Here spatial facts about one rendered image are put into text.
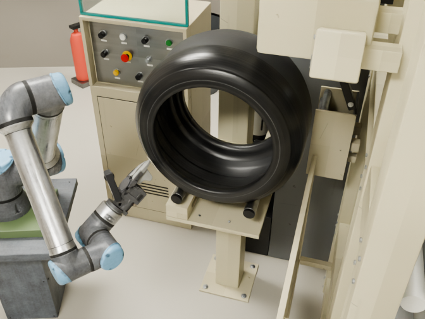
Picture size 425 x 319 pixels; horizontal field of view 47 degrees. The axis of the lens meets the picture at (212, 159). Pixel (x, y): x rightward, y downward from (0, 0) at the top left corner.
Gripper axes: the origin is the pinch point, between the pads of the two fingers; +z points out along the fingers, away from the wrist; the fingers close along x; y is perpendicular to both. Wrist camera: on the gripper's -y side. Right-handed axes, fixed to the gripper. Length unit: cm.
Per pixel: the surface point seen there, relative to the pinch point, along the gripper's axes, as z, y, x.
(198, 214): -2.6, 30.7, -0.2
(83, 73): 10, 3, -289
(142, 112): 12.4, -15.4, 7.8
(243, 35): 53, -10, 16
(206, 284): -32, 90, -52
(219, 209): 4.2, 36.3, -1.0
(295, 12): 48, -22, 71
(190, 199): -0.4, 24.3, -1.8
